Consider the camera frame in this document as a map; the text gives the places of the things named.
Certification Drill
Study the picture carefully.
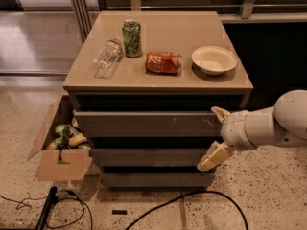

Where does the thick black cable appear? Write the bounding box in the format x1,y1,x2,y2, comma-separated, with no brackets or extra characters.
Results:
124,190,249,230

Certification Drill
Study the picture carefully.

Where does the clear plastic bottle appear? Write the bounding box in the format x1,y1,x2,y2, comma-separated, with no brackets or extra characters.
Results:
93,37,124,79

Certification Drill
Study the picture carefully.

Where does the thin black cable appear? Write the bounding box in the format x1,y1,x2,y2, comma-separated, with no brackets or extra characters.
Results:
0,189,94,230

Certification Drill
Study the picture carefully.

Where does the green snack bag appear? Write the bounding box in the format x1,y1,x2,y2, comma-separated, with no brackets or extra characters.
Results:
46,125,70,150

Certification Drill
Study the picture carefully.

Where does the metal window railing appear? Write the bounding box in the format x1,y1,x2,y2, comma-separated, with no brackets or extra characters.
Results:
71,0,307,36

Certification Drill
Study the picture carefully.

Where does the grey drawer cabinet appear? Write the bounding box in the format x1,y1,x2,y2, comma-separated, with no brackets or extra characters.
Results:
63,11,253,174

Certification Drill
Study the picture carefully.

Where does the grey middle drawer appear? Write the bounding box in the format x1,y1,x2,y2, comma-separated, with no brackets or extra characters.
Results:
90,148,207,167

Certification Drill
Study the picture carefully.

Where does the white paper bowl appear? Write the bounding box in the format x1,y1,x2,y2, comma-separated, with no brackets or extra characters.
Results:
191,46,238,76

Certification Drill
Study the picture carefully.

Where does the grey top drawer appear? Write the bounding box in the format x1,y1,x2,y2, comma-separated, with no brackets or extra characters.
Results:
75,111,222,137

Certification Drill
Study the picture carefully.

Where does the yellow snack bag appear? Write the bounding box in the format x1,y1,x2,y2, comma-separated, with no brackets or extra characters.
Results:
68,133,87,148

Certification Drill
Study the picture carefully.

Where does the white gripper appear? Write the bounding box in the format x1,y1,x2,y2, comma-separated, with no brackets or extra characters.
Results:
197,106,256,172

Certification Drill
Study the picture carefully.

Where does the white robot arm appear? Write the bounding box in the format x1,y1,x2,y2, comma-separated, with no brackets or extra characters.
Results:
197,90,307,172

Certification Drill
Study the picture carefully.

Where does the green drink can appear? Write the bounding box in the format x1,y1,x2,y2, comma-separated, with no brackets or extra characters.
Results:
122,19,142,58

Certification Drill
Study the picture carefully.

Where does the grey drawer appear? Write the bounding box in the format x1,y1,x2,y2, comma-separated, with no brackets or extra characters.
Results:
75,111,222,137
90,148,207,167
101,172,214,188

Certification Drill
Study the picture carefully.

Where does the black power strip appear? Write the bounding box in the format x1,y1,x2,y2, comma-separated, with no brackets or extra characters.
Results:
35,186,58,230

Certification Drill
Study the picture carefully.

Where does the grey bottom drawer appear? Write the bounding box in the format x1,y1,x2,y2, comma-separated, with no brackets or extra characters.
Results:
101,172,214,188

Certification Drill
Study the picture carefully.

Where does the cardboard box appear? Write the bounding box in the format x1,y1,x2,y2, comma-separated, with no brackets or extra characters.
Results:
27,94,93,181

